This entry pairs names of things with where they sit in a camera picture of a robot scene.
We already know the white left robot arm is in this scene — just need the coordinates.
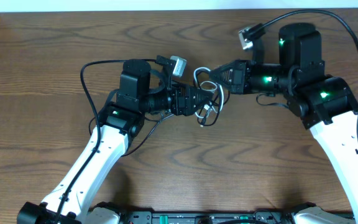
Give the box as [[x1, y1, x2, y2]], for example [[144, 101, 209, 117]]
[[17, 56, 213, 224]]

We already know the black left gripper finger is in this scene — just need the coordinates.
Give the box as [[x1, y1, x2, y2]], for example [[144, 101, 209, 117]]
[[194, 96, 212, 113], [195, 87, 214, 100]]

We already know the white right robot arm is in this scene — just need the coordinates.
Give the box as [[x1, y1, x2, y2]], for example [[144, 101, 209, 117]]
[[209, 23, 358, 223]]

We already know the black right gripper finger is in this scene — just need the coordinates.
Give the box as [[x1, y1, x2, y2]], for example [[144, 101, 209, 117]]
[[209, 74, 233, 90], [209, 62, 235, 77]]

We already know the long black usb cable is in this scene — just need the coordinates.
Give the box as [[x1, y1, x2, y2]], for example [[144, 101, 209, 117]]
[[196, 90, 231, 127]]

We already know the white usb cable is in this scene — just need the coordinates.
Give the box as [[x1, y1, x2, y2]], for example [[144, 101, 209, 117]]
[[193, 67, 225, 128]]

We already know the short black cable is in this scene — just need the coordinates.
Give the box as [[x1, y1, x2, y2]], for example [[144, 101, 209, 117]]
[[196, 99, 214, 121]]

